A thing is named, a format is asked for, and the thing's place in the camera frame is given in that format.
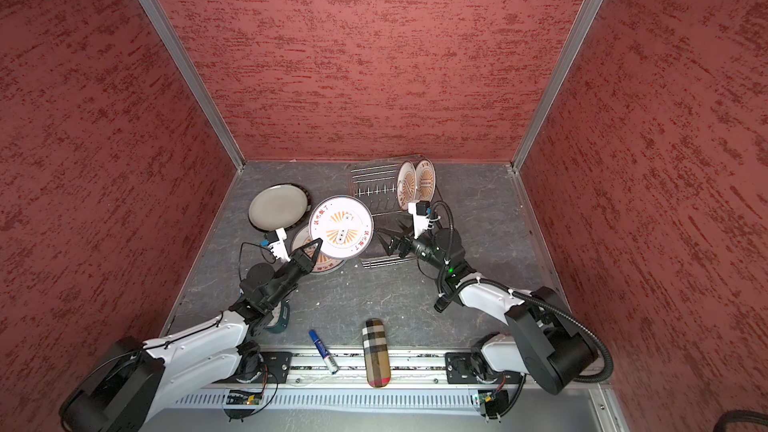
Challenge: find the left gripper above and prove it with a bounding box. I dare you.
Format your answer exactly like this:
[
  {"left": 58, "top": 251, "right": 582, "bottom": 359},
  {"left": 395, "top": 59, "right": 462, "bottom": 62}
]
[{"left": 265, "top": 237, "right": 324, "bottom": 308}]

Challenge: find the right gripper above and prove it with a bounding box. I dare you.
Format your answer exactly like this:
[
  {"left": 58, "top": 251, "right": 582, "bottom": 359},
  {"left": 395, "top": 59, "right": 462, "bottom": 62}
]
[{"left": 375, "top": 214, "right": 449, "bottom": 272}]

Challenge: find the white grey line plate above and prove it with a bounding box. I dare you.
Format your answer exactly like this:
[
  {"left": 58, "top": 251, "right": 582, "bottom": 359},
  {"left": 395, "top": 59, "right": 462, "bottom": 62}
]
[{"left": 248, "top": 183, "right": 311, "bottom": 233}]

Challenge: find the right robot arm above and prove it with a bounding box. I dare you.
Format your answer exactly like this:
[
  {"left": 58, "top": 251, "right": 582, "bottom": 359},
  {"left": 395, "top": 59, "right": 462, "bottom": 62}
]
[{"left": 376, "top": 228, "right": 613, "bottom": 394}]

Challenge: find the dark rimmed cream plate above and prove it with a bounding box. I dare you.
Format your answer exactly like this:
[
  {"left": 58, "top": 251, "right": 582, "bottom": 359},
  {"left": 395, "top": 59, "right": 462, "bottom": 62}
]
[{"left": 248, "top": 183, "right": 314, "bottom": 234}]

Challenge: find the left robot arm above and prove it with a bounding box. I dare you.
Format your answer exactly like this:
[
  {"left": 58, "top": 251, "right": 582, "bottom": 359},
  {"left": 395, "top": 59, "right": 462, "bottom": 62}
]
[{"left": 59, "top": 239, "right": 323, "bottom": 431}]

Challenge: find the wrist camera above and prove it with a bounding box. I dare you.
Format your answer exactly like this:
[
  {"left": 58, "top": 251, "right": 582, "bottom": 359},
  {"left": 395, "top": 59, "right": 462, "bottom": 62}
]
[
  {"left": 261, "top": 228, "right": 290, "bottom": 262},
  {"left": 407, "top": 201, "right": 432, "bottom": 239}
]

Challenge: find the left corner aluminium profile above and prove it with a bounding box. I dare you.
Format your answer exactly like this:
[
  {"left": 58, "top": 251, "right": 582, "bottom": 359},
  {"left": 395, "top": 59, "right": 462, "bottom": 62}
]
[{"left": 138, "top": 0, "right": 247, "bottom": 173}]

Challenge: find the black usb stick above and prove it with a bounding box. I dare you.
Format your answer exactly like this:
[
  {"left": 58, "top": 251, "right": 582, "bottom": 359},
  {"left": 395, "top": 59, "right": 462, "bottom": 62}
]
[{"left": 434, "top": 297, "right": 450, "bottom": 313}]

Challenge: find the corner aluminium profile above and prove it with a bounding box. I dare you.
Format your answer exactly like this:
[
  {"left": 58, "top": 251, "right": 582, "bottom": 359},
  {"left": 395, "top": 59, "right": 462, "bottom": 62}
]
[
  {"left": 511, "top": 0, "right": 604, "bottom": 174},
  {"left": 138, "top": 0, "right": 247, "bottom": 173}
]

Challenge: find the white perforated cable duct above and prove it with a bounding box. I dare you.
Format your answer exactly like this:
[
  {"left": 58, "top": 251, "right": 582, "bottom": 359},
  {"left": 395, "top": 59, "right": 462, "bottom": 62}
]
[{"left": 171, "top": 388, "right": 479, "bottom": 415}]

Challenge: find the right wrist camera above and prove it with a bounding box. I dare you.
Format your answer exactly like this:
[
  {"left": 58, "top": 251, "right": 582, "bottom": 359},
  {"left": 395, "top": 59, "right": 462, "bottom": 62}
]
[{"left": 407, "top": 201, "right": 432, "bottom": 239}]

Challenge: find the teal alarm clock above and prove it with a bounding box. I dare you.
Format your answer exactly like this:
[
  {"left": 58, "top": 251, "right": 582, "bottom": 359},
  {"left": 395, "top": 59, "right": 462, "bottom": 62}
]
[{"left": 264, "top": 301, "right": 290, "bottom": 334}]

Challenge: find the orange sunburst plate front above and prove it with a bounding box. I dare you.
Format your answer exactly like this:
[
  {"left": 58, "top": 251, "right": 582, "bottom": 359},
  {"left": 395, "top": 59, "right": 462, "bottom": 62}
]
[{"left": 291, "top": 226, "right": 344, "bottom": 275}]

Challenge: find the right corner aluminium profile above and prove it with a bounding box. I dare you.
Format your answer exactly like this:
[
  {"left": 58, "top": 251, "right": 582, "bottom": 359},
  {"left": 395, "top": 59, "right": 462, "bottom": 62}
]
[{"left": 511, "top": 0, "right": 604, "bottom": 174}]

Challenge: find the plaid glasses case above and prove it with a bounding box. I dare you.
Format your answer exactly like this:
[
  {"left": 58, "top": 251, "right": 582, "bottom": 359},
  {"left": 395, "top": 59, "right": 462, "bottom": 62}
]
[{"left": 362, "top": 318, "right": 391, "bottom": 388}]

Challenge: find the blue marker pen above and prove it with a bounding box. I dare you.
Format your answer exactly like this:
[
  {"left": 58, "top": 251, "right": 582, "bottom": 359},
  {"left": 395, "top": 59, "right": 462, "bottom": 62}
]
[{"left": 308, "top": 329, "right": 340, "bottom": 375}]

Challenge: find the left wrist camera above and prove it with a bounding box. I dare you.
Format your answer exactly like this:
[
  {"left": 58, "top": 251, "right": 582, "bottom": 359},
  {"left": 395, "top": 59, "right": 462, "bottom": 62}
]
[{"left": 261, "top": 228, "right": 290, "bottom": 262}]

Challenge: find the metal wire dish rack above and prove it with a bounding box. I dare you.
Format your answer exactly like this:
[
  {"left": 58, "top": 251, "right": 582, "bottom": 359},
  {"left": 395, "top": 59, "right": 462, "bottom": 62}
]
[{"left": 346, "top": 157, "right": 462, "bottom": 270}]

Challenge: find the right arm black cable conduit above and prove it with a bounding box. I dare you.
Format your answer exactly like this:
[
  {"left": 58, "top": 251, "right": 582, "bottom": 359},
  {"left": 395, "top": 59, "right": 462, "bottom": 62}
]
[{"left": 416, "top": 201, "right": 614, "bottom": 421}]

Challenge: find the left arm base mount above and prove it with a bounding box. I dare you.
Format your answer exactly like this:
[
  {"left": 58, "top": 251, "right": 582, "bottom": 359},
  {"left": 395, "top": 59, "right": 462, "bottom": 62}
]
[{"left": 228, "top": 351, "right": 293, "bottom": 384}]

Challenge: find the orange sunburst plate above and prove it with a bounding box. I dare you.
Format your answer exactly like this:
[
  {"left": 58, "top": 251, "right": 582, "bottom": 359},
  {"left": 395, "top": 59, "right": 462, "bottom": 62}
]
[
  {"left": 396, "top": 161, "right": 417, "bottom": 211},
  {"left": 415, "top": 159, "right": 436, "bottom": 202},
  {"left": 291, "top": 226, "right": 344, "bottom": 275},
  {"left": 309, "top": 195, "right": 374, "bottom": 260}
]

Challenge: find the aluminium front rail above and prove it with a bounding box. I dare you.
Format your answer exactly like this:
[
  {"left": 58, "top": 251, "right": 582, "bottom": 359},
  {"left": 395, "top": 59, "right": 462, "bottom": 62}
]
[{"left": 209, "top": 346, "right": 612, "bottom": 389}]

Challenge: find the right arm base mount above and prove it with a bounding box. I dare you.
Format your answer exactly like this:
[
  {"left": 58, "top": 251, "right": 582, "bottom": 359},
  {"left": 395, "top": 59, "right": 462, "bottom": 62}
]
[{"left": 444, "top": 352, "right": 524, "bottom": 386}]

